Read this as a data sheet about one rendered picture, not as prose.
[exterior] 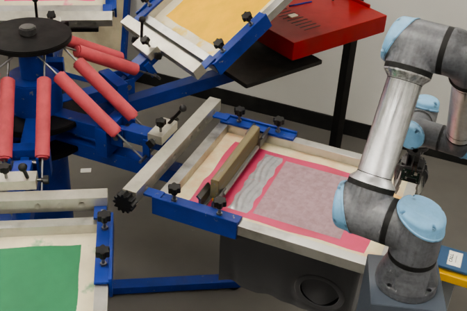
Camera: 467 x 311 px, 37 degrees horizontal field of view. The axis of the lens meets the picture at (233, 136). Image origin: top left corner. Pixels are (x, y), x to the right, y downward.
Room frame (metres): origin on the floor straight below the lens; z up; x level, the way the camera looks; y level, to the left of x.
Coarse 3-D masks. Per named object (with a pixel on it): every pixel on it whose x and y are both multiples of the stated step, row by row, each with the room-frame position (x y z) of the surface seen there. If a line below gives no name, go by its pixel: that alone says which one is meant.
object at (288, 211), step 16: (208, 176) 2.03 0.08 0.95; (272, 192) 1.95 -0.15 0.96; (288, 192) 1.96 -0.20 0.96; (224, 208) 1.85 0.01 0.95; (256, 208) 1.86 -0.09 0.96; (272, 208) 1.87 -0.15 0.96; (288, 208) 1.87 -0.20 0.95; (304, 208) 1.88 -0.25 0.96; (320, 208) 1.88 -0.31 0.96; (272, 224) 1.78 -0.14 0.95; (288, 224) 1.79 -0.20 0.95; (304, 224) 1.79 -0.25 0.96; (320, 224) 1.80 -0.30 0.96; (336, 240) 1.72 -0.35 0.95; (352, 240) 1.73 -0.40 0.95; (368, 240) 1.73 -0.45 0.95
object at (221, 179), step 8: (256, 128) 2.20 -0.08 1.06; (248, 136) 2.14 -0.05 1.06; (256, 136) 2.18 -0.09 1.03; (240, 144) 2.08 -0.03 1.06; (248, 144) 2.11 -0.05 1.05; (256, 144) 2.19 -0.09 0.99; (232, 152) 2.03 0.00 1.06; (240, 152) 2.04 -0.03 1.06; (248, 152) 2.11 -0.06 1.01; (232, 160) 1.98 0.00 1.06; (240, 160) 2.04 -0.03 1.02; (224, 168) 1.93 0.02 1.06; (232, 168) 1.97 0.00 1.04; (216, 176) 1.88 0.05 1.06; (224, 176) 1.91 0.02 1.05; (232, 176) 1.97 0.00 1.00; (216, 184) 1.86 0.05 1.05; (224, 184) 1.91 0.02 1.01; (216, 192) 1.86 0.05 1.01
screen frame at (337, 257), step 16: (224, 128) 2.30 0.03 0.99; (240, 128) 2.31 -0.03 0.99; (208, 144) 2.18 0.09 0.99; (288, 144) 2.24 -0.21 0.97; (304, 144) 2.22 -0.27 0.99; (320, 144) 2.22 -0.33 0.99; (192, 160) 2.07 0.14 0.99; (336, 160) 2.17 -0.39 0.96; (352, 160) 2.15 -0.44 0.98; (176, 176) 1.97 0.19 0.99; (240, 224) 1.73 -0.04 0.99; (256, 224) 1.73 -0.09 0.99; (256, 240) 1.70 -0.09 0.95; (272, 240) 1.68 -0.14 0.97; (288, 240) 1.67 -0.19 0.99; (304, 240) 1.67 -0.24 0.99; (320, 256) 1.62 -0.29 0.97; (336, 256) 1.61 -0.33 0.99; (352, 256) 1.61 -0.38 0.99
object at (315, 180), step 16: (224, 160) 2.13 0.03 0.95; (256, 160) 2.14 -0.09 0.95; (288, 160) 2.16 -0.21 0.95; (304, 160) 2.16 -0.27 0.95; (240, 176) 2.04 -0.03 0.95; (272, 176) 2.05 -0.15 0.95; (288, 176) 2.05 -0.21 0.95; (304, 176) 2.06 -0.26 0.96; (320, 176) 2.07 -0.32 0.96; (336, 176) 2.07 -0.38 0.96; (304, 192) 1.96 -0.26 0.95; (320, 192) 1.97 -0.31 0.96
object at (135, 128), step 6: (132, 126) 2.19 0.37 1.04; (138, 126) 2.19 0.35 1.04; (144, 126) 2.20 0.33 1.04; (126, 132) 2.16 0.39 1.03; (132, 132) 2.16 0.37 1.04; (138, 132) 2.16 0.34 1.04; (144, 132) 2.16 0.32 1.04; (126, 138) 2.16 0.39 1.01; (132, 138) 2.16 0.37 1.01; (138, 138) 2.15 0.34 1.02; (144, 138) 2.14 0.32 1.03; (168, 138) 2.13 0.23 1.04; (138, 144) 2.15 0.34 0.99; (156, 144) 2.12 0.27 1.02
